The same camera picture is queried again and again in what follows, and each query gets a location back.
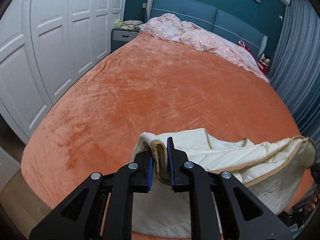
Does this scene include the items on bedside table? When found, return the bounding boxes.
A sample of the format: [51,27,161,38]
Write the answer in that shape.
[114,20,143,30]

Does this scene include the blue upholstered headboard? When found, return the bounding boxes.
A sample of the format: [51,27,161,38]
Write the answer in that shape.
[145,0,267,58]

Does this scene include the dark bedside table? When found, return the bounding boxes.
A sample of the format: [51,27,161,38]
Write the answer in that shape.
[111,28,139,52]

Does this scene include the right hand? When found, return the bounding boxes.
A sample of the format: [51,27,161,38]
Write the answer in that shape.
[304,186,320,212]

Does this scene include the pink crumpled duvet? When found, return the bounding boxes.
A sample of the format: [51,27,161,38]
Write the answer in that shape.
[139,13,269,83]

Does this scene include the cream quilted garment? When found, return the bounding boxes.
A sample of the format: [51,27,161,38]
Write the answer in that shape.
[132,128,317,238]

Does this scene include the orange plush bed blanket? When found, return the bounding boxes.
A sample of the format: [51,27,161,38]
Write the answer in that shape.
[21,33,316,240]

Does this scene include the plush toy dolls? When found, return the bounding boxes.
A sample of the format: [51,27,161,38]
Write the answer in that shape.
[257,53,270,70]

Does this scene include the white panelled wardrobe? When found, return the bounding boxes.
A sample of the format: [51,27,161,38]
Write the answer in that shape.
[1,0,125,142]

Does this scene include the grey-blue curtain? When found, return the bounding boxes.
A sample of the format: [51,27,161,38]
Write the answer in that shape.
[267,0,320,151]

